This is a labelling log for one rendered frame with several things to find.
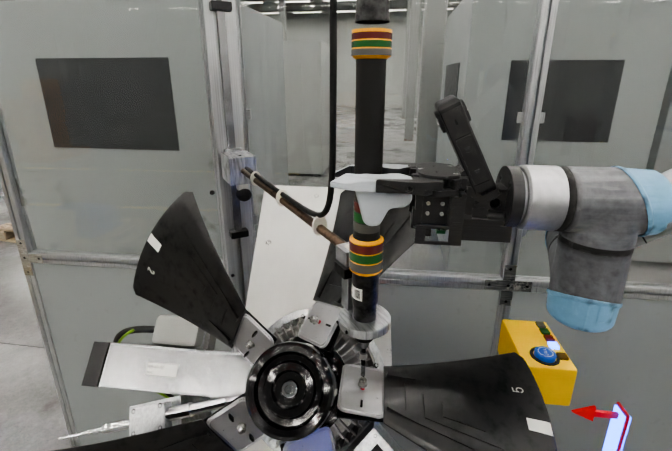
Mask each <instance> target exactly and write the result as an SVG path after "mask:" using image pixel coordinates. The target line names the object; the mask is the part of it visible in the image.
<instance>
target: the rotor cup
mask: <svg viewBox="0 0 672 451"><path fill-rule="evenodd" d="M306 343H308V344H311V345H313V346H310V345H308V344H306ZM344 365H345V363H344V360H343V359H342V357H341V355H340V354H339V353H338V352H337V350H336V349H335V348H333V350H332V352H329V351H327V350H325V349H323V348H320V347H318V346H316V345H314V344H312V343H310V342H308V341H306V340H303V339H301V338H300V337H299V336H298V337H293V338H290V339H288V340H286V341H284V342H281V343H278V344H275V345H273V346H271V347H270V348H268V349H267V350H265V351H264V352H263V353H262V354H261V355H260V356H259V357H258V358H257V360H256V361H255V363H254V364H253V366H252V368H251V370H250V372H249V374H248V377H247V381H246V387H245V401H246V406H247V410H248V413H249V415H250V418H251V419H252V421H253V423H254V424H255V425H256V427H257V428H258V429H259V430H260V431H261V432H262V433H264V434H265V435H267V436H268V437H270V438H272V439H275V440H278V441H283V442H293V441H298V440H302V439H304V438H306V437H308V436H310V435H312V434H313V433H314V432H316V431H317V430H318V429H319V428H322V427H324V426H327V425H329V428H330V427H331V426H332V425H333V424H334V423H335V422H336V421H337V420H338V418H337V417H336V414H337V402H338V395H339V388H340V381H341V374H342V368H343V366H344ZM286 381H293V382H294V383H295V384H296V386H297V392H296V394H295V396H294V397H292V398H285V397H284V396H283V395H282V392H281V387H282V385H283V383H284V382H286ZM336 389H337V395H336V396H334V395H335V390H336Z"/></svg>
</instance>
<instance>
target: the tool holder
mask: <svg viewBox="0 0 672 451"><path fill-rule="evenodd" d="M347 244H349V242H346V243H342V244H337V245H336V259H337V260H338V261H335V262H334V271H335V272H336V273H337V274H339V275H340V276H341V277H342V301H341V304H342V306H343V307H344V308H342V309H341V311H340V312H339V317H338V320H337V321H336V323H337V324H339V327H340V329H341V330H342V331H343V332H344V333H345V334H347V335H348V336H350V337H353V338H356V339H361V340H371V339H376V338H379V337H381V336H383V335H385V334H386V333H387V332H388V331H389V329H390V323H391V317H390V314H389V312H388V311H387V310H386V309H385V308H383V307H382V306H380V305H377V315H376V319H375V320H374V321H373V322H370V323H360V322H358V321H356V320H355V319H354V318H353V302H352V272H351V271H350V269H349V249H347V248H346V247H345V246H346V245H347Z"/></svg>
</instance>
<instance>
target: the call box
mask: <svg viewBox="0 0 672 451"><path fill-rule="evenodd" d="M544 324H545V325H546V328H548V330H549V331H550V335H552V336H553V338H554V339H555V342H557V344H558V345H559V347H560V349H551V350H553V351H554V352H555V353H556V352H562V353H566V352H565V351H564V349H563V348H562V346H561V345H560V343H559V342H558V340H557V339H556V337H555V336H554V334H553V333H552V331H551V330H550V328H549V327H548V325H547V324H546V323H545V322H544ZM543 335H544V334H541V332H540V330H539V328H538V327H537V326H536V324H535V321H522V320H507V319H503V320H502V323H501V330H500V336H499V343H498V353H499V355H500V354H506V353H512V352H515V353H517V354H518V355H520V356H521V357H523V358H524V360H525V361H526V363H527V365H528V366H529V368H530V370H531V372H532V374H533V376H534V378H535V380H536V382H537V384H538V387H539V389H540V391H541V394H542V396H543V399H544V402H545V404H551V405H562V406H569V405H570V402H571V397H572V393H573V389H574V384H575V380H576V376H577V369H576V367H575V366H574V364H573V363H572V361H571V360H570V358H569V360H568V361H567V360H560V359H559V358H558V356H557V354H556V361H555V362H553V363H547V362H543V361H541V360H539V359H538V358H536V357H535V356H534V349H535V348H536V347H538V346H544V347H548V348H550V347H549V345H548V341H546V340H545V339H544V337H543Z"/></svg>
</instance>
